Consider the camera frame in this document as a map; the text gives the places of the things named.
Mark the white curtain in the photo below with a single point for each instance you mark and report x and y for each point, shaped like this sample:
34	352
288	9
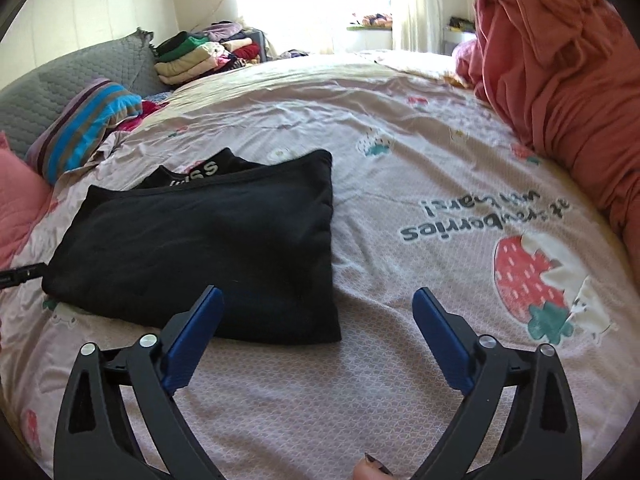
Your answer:
430	5

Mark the black sweater with orange cuffs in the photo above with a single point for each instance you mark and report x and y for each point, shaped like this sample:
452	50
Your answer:
200	245

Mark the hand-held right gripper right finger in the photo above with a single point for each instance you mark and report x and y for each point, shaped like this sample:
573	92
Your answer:
442	340

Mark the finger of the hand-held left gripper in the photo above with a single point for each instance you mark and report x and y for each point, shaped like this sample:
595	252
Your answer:
22	275

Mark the pink quilted pillow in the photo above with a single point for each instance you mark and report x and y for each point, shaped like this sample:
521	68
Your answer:
20	200

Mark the magenta crumpled cloth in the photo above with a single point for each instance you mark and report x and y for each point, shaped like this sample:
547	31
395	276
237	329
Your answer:
142	117

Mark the pile of folded clothes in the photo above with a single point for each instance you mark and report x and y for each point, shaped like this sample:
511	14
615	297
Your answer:
205	55

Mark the striped pillow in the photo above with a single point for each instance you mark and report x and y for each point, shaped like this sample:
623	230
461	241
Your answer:
82	127

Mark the strawberry-print blanket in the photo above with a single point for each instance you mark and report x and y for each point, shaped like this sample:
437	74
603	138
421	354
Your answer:
400	170

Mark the grey quilted headboard cover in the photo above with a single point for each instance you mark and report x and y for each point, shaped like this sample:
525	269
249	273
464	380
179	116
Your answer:
65	75

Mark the colourful cloth on windowsill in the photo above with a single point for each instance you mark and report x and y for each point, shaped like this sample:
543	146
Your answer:
372	20

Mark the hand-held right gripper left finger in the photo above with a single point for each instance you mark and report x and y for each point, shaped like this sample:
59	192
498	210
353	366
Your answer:
195	340

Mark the pink crumpled cloth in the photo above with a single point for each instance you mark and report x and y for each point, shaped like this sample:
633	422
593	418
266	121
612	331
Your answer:
565	85

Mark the person's right hand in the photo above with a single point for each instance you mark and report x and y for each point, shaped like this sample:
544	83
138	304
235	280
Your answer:
372	469

